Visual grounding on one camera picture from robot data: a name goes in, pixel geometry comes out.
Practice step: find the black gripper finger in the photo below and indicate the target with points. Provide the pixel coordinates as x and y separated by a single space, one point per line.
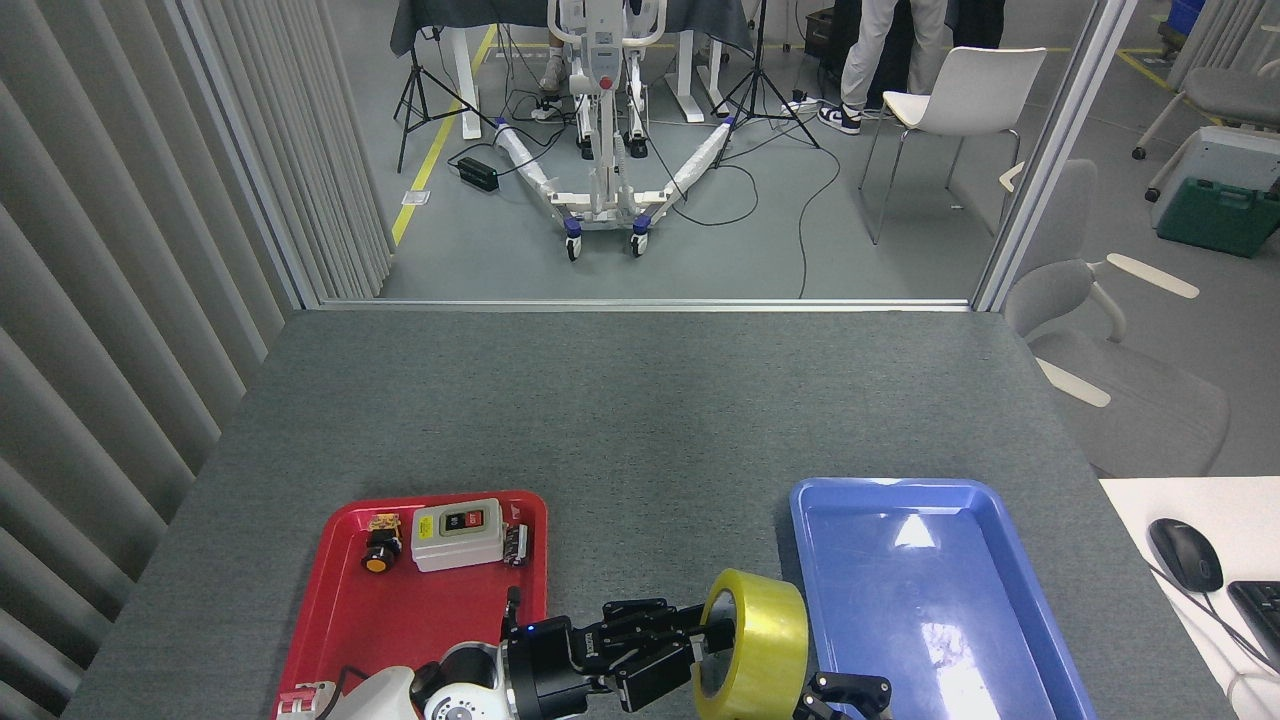
855 690

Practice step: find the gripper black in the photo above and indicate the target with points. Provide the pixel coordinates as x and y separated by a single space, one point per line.
545 670

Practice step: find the yellow tape roll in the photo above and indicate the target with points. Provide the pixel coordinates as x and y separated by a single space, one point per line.
765 630

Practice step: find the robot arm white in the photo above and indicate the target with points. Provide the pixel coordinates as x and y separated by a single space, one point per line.
400 700

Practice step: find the blue plastic tray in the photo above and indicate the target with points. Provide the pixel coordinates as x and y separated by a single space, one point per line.
900 600

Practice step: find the red plastic tray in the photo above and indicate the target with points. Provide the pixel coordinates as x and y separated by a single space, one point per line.
400 620

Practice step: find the black orange push button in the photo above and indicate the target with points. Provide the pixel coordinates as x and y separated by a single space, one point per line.
380 550

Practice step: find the black computer mouse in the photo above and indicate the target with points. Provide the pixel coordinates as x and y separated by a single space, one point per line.
1185 555

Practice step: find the white side desk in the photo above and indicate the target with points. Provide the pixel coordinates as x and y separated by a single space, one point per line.
1160 500

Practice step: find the grey armchair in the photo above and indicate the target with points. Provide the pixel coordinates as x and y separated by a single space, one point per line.
1140 400

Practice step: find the black keyboard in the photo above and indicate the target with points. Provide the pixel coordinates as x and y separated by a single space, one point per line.
1262 615

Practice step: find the white wheeled stand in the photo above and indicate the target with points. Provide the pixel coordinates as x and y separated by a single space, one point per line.
605 190

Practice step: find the black power adapter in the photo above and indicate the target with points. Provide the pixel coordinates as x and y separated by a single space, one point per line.
478 174

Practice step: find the white power strip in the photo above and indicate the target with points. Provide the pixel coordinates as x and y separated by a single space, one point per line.
545 110

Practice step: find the black tripod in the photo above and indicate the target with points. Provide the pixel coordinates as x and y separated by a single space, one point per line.
415 85
757 85

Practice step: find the green case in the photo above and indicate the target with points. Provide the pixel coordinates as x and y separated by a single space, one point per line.
1215 220

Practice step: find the white chair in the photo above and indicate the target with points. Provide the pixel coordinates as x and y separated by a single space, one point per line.
975 90

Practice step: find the person's shoe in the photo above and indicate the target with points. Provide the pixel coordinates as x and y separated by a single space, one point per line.
553 75

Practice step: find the person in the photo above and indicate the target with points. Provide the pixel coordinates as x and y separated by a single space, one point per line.
870 50

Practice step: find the white desk with dark cloth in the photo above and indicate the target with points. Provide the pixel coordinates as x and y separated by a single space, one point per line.
466 70

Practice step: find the grey office chair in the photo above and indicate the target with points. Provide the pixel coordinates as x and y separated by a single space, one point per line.
1235 95

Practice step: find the grey on-off switch box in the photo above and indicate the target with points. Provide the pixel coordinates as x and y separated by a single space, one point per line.
455 545

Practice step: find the silver rail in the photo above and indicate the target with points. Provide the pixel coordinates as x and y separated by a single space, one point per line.
650 304

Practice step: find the silver post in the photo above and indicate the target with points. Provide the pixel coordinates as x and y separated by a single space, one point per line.
1055 150

